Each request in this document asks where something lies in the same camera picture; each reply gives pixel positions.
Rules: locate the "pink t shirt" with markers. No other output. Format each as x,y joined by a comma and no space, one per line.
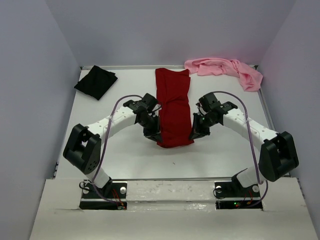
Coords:
248,77

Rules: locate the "black folded t shirt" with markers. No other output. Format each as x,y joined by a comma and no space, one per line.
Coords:
96,83

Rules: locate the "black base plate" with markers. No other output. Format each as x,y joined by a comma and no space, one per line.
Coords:
228,198
112,197

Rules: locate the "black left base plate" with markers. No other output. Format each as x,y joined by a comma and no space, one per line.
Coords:
112,197

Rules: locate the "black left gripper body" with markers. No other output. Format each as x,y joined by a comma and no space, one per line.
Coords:
150,125

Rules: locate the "red t shirt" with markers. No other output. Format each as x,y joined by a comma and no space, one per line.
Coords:
172,88

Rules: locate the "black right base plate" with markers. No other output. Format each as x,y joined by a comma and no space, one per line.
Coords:
228,198

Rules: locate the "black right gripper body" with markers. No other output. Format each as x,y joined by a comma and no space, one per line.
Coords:
203,122

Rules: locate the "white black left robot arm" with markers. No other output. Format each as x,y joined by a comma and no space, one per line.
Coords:
86,145

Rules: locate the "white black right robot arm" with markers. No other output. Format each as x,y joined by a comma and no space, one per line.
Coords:
274,154

